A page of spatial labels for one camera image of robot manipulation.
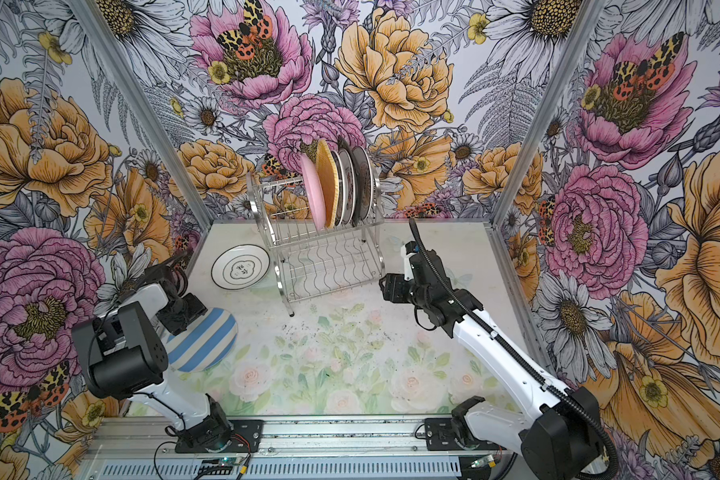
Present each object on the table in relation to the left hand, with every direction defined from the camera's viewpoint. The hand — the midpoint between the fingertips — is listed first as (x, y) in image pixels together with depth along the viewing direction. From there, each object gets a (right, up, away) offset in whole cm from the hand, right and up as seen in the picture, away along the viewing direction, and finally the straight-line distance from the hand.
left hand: (197, 325), depth 91 cm
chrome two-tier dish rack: (+31, +18, +11) cm, 38 cm away
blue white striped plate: (+3, -5, -1) cm, 6 cm away
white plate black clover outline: (+6, +17, +17) cm, 25 cm away
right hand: (+57, +12, -12) cm, 60 cm away
